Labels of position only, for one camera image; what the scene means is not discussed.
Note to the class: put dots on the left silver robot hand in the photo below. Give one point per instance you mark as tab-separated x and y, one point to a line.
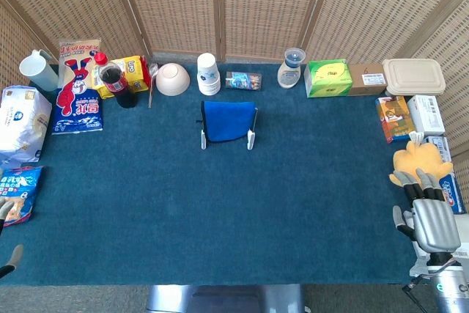
6	210

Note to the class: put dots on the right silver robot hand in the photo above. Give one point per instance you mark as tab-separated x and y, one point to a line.
434	223

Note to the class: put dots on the grey and blue cloth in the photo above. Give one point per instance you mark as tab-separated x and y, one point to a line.
227	120

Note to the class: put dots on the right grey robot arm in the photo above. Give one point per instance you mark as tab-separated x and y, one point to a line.
452	287

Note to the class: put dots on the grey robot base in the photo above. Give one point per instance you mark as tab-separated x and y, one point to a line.
227	300

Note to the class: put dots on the blue biscuit snack bag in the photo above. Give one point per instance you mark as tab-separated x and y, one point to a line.
22	188

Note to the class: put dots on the blue toothpaste box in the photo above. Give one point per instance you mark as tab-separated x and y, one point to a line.
452	188

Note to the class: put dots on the yellow plush mitt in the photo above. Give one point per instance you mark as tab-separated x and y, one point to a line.
417	159

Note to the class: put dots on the white flour bag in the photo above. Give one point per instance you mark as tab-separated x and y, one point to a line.
22	122

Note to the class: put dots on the white labelled carton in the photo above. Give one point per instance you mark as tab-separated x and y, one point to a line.
427	115

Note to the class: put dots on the orange blue box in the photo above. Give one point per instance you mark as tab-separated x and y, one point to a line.
395	118

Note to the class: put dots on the red white blue cartoon bag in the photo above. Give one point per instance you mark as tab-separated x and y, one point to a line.
77	107

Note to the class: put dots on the beige lidded food container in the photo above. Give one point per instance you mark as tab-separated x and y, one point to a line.
414	76

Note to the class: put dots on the brown cardboard box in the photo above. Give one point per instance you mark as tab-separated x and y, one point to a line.
368	80

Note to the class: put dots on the cola bottle with red label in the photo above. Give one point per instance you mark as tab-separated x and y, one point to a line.
117	82

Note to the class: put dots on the blue carpet table cover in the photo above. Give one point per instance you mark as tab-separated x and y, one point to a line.
256	199

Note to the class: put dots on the green tissue box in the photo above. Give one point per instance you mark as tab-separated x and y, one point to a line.
328	78

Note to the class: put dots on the yellow Lipo snack pack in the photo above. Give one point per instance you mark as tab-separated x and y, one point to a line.
133	71

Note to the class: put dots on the metal spoon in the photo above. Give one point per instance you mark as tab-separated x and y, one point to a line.
152	69

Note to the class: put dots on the white bottle with blue cap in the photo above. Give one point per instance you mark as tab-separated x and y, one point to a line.
289	74

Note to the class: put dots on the upturned cream bowl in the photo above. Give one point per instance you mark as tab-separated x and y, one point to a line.
172	80

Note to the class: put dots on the stack of white paper cups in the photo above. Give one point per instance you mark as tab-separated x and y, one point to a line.
209	74

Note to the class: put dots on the woven rattan folding screen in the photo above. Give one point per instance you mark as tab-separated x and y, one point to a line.
176	5

